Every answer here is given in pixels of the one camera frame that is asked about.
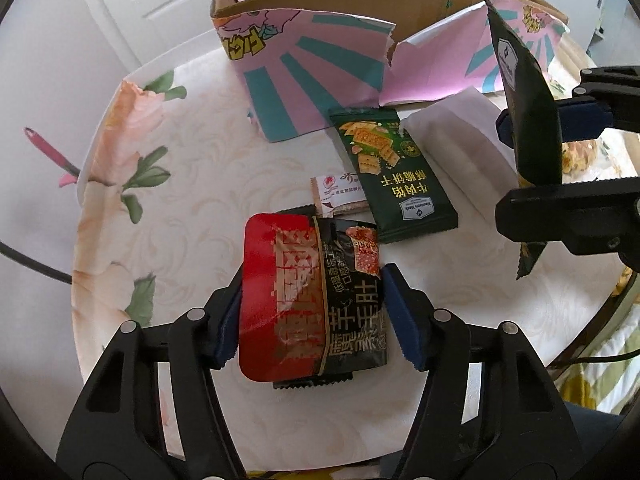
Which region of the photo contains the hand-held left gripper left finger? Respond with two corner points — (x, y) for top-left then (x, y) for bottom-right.
(55, 260), (247, 480)

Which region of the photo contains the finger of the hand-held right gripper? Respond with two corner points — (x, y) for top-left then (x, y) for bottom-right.
(494, 176), (640, 272)
(495, 65), (640, 149)

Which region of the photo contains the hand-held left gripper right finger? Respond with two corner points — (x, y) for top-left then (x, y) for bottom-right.
(381, 262), (587, 480)

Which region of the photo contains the dark green cracker packet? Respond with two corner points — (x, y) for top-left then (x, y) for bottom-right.
(486, 0), (565, 281)

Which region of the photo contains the red and black snack packet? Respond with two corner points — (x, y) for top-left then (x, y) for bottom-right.
(238, 212), (391, 385)

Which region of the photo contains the pink striped cardboard box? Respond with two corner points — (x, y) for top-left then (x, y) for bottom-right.
(209, 0), (571, 144)

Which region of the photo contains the yellow floral bedding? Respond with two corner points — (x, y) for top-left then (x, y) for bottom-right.
(559, 137), (640, 413)

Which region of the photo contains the floral tablecloth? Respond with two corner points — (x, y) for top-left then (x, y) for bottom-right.
(72, 35), (640, 472)

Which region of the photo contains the small white brown sachet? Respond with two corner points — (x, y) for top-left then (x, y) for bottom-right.
(309, 171), (372, 218)

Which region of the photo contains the black curved pole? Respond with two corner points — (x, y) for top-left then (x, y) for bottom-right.
(0, 241), (74, 286)

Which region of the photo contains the dark cloth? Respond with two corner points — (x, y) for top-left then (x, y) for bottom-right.
(562, 399), (640, 480)

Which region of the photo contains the black cable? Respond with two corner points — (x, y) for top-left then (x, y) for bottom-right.
(547, 345), (640, 367)

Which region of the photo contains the pink handled tool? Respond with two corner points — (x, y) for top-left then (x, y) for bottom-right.
(22, 127), (81, 186)

